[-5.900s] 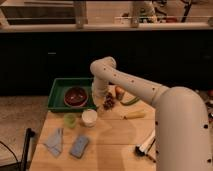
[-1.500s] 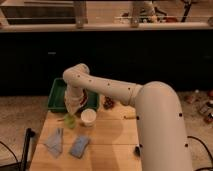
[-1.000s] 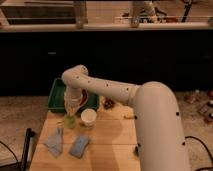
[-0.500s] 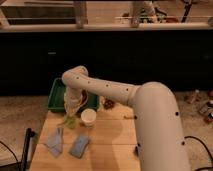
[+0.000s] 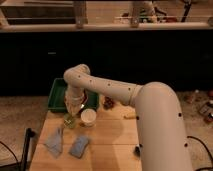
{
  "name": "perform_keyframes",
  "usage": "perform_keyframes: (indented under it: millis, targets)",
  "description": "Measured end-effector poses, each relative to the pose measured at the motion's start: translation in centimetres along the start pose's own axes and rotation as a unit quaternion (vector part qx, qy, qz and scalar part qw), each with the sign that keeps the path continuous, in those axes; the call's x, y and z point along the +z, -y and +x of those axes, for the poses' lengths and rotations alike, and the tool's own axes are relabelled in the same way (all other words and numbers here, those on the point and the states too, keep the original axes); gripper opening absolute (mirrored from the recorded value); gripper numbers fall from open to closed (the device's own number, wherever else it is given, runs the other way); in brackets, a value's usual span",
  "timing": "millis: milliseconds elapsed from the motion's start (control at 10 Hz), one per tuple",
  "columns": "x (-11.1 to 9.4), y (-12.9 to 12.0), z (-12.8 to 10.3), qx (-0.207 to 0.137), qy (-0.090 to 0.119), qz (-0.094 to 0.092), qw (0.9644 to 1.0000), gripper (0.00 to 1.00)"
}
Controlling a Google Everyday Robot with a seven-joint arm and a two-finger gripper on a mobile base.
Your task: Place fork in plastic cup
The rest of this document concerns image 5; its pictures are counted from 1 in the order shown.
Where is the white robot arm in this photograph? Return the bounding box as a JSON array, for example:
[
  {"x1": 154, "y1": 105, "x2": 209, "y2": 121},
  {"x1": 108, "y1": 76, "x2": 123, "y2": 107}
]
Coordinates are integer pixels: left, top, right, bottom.
[{"x1": 63, "y1": 64, "x2": 193, "y2": 171}]

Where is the light blue cloth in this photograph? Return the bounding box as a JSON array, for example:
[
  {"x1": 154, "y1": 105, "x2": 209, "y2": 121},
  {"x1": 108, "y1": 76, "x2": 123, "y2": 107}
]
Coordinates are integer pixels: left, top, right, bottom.
[{"x1": 44, "y1": 127, "x2": 63, "y2": 158}]

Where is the black stand pole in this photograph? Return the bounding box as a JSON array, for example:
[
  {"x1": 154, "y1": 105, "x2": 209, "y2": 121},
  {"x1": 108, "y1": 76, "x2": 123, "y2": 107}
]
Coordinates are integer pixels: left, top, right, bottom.
[{"x1": 20, "y1": 128, "x2": 35, "y2": 171}]

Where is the black white dish brush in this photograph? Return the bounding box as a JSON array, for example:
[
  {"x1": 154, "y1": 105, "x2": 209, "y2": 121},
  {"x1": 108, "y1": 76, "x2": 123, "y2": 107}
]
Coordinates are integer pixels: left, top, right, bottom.
[{"x1": 134, "y1": 146, "x2": 140, "y2": 157}]

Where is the green plastic cup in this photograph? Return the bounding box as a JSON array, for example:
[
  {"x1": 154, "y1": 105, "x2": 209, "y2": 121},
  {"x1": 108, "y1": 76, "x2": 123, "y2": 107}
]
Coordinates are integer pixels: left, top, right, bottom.
[{"x1": 64, "y1": 114, "x2": 75, "y2": 129}]

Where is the dark red bowl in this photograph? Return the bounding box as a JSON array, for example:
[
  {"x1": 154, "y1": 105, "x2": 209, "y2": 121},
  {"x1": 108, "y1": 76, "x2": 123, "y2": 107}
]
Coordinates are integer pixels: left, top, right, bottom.
[{"x1": 82, "y1": 90, "x2": 88, "y2": 104}]

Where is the blue sponge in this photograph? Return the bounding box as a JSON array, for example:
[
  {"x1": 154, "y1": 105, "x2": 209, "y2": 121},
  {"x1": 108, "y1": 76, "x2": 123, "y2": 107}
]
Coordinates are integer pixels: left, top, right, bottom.
[{"x1": 69, "y1": 135, "x2": 89, "y2": 158}]

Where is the black cable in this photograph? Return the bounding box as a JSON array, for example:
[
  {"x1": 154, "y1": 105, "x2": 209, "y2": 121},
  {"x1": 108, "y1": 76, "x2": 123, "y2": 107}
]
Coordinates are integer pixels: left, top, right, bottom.
[{"x1": 187, "y1": 135, "x2": 213, "y2": 171}]

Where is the green plastic tray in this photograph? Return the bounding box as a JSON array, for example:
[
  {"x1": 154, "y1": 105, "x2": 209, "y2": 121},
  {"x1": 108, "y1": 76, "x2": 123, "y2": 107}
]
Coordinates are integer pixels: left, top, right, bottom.
[{"x1": 48, "y1": 78, "x2": 99, "y2": 113}]

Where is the dark grape bunch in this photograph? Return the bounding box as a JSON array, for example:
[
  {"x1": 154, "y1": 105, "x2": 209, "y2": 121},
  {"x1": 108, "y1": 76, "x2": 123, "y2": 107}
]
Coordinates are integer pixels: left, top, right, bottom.
[{"x1": 103, "y1": 97, "x2": 115, "y2": 110}]

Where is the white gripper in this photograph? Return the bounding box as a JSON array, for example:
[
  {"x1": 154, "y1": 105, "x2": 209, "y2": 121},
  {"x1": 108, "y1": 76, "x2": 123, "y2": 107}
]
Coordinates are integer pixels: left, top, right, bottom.
[{"x1": 64, "y1": 87, "x2": 85, "y2": 116}]

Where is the white paper cup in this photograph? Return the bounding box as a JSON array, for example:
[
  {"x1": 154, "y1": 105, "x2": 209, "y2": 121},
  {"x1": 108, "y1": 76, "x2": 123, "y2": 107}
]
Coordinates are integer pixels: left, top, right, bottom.
[{"x1": 81, "y1": 109, "x2": 97, "y2": 126}]

